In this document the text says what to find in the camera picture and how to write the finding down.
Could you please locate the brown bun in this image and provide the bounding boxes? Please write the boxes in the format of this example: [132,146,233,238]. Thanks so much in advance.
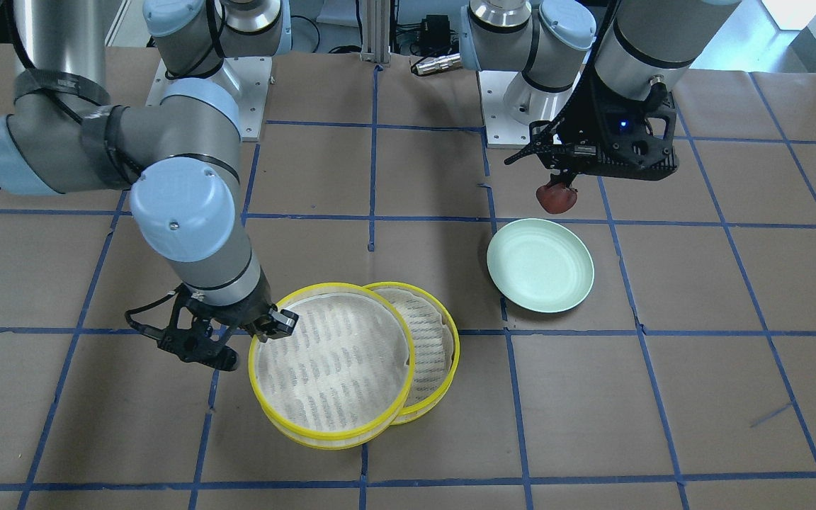
[535,183,579,215]

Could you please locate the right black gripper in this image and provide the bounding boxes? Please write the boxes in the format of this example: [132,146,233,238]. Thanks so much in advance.
[124,281,299,372]

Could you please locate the yellow steamer basket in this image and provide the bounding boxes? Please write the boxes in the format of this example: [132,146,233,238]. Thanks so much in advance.
[365,281,460,425]
[247,282,415,450]

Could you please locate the aluminium frame post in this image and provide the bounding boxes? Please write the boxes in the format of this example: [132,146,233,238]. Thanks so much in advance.
[358,1,394,67]

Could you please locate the light green plate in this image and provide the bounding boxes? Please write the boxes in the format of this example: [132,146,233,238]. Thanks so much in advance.
[487,217,595,313]

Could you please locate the silver flashlight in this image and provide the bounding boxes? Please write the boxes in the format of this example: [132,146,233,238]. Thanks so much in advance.
[410,54,463,77]

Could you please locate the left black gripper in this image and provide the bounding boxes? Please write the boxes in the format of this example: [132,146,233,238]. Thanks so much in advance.
[504,71,678,181]

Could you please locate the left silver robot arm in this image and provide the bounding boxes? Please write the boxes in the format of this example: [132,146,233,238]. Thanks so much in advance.
[459,1,739,184]

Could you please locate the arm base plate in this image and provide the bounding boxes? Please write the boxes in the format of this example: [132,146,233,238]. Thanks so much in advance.
[146,56,273,142]
[478,71,572,149]

